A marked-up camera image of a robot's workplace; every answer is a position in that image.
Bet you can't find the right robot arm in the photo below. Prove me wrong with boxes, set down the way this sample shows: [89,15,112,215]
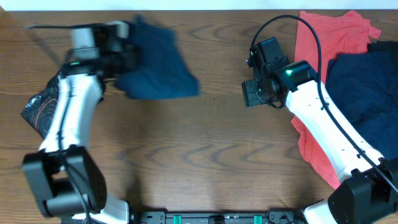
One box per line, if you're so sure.
[242,37,397,223]

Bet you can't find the red orange shirt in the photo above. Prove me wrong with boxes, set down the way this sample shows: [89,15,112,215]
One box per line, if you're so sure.
[291,11,381,189]

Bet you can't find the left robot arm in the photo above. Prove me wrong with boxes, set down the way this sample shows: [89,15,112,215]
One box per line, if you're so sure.
[22,21,137,223]

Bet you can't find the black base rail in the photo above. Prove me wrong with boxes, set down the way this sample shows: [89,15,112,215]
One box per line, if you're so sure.
[134,210,306,224]

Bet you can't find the dark navy garment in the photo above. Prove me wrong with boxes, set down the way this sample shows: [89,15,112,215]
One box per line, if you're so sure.
[326,52,397,160]

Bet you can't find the black garment at edge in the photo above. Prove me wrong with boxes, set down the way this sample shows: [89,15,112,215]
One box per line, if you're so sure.
[367,41,398,54]

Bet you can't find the black patterned folded shirt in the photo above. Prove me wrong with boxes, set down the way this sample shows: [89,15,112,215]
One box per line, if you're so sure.
[21,75,59,139]

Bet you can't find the navy blue shorts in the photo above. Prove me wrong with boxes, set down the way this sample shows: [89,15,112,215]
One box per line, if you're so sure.
[114,16,200,100]

